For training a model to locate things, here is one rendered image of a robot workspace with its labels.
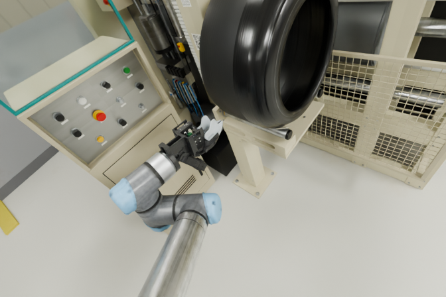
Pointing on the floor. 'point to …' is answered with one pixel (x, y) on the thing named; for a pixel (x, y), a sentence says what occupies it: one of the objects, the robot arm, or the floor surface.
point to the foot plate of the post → (259, 183)
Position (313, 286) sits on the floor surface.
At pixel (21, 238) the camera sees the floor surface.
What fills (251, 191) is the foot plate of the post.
